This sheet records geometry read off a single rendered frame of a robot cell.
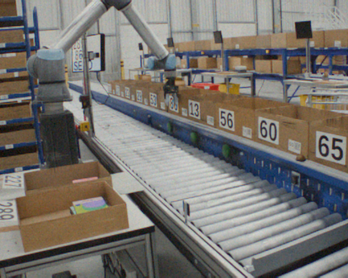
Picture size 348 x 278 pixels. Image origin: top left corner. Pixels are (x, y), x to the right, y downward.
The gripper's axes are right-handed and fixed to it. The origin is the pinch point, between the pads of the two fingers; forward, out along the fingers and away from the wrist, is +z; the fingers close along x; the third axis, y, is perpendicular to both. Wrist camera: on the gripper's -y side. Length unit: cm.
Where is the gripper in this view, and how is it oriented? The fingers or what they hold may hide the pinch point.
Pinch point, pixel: (171, 104)
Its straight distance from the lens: 268.7
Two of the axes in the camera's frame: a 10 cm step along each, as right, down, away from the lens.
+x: 9.1, -1.5, 3.9
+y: 4.1, 1.8, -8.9
